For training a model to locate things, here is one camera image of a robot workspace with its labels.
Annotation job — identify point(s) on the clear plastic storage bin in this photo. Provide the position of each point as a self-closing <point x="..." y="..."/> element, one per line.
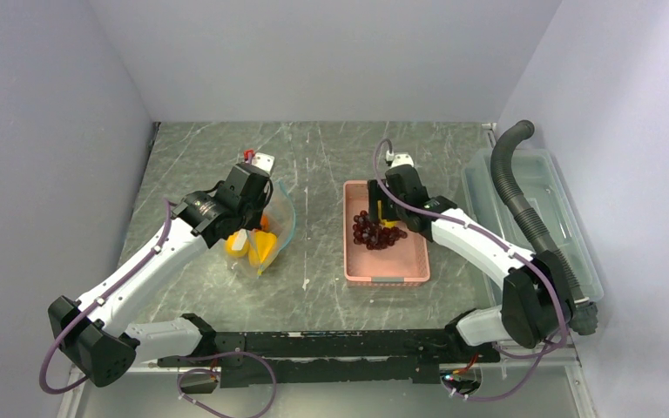
<point x="543" y="221"/>

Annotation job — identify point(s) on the orange fruit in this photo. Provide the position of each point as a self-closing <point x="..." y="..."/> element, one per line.
<point x="264" y="223"/>

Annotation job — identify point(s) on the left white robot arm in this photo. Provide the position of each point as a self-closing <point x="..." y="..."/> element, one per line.
<point x="98" y="333"/>

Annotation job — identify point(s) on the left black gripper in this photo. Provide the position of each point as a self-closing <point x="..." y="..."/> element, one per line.
<point x="256" y="219"/>

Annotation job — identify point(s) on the yellow lemon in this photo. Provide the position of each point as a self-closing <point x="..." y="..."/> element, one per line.
<point x="237" y="244"/>

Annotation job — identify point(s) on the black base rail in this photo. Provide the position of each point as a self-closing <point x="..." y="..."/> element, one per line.
<point x="421" y="356"/>

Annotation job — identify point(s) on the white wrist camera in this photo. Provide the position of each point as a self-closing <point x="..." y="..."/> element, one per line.
<point x="394" y="159"/>
<point x="261" y="160"/>

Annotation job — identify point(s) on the pink perforated plastic basket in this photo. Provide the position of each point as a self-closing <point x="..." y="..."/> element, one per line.
<point x="406" y="263"/>

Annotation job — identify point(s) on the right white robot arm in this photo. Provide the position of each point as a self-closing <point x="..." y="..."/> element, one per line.
<point x="536" y="305"/>

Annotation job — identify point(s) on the yellow mango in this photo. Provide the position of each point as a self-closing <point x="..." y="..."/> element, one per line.
<point x="389" y="222"/>

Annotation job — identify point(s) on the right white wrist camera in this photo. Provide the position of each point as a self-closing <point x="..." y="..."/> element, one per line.
<point x="394" y="159"/>

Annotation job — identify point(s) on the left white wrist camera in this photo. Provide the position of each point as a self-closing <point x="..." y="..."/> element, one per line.
<point x="261" y="160"/>

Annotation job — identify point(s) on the dark red grape bunch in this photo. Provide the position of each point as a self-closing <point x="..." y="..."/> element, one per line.
<point x="373" y="236"/>

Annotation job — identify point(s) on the clear zip bag blue zipper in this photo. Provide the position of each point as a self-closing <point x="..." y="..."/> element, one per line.
<point x="282" y="217"/>

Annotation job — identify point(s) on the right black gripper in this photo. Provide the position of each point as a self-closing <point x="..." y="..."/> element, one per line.
<point x="375" y="194"/>

